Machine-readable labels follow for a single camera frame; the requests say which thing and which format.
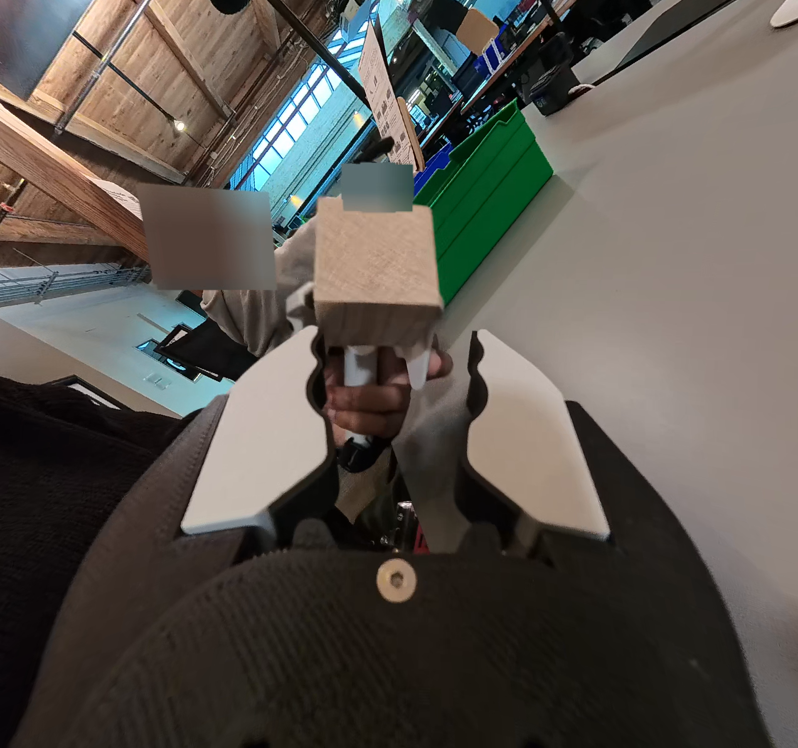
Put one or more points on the person's black sweater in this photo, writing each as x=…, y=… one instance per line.
x=75, y=480

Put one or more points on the black box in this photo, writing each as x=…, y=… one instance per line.
x=552, y=77

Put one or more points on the white rounded object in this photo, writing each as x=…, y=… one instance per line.
x=787, y=12

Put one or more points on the green plastic bin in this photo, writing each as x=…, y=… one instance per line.
x=492, y=199

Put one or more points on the white desk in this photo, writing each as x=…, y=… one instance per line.
x=654, y=261

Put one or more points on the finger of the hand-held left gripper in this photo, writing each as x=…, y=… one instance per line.
x=417, y=371
x=299, y=305

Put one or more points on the wooden cube block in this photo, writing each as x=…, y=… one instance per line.
x=374, y=268

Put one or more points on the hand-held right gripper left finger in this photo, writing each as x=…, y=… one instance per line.
x=262, y=436

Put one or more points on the blue plastic bin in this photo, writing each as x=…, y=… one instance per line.
x=430, y=177

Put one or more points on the person's left hand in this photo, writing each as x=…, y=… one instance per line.
x=368, y=408

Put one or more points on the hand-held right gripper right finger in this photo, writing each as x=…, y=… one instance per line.
x=530, y=448

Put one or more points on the paper sign board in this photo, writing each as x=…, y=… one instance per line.
x=389, y=105

